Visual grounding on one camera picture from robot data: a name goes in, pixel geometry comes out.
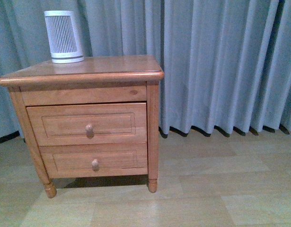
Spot wooden drawer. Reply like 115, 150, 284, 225
39, 143, 148, 178
27, 103, 147, 146

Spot wooden nightstand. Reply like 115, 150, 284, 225
0, 55, 164, 198

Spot grey-blue curtain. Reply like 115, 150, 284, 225
0, 0, 291, 135

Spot white ribbed air purifier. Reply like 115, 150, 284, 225
44, 10, 84, 64

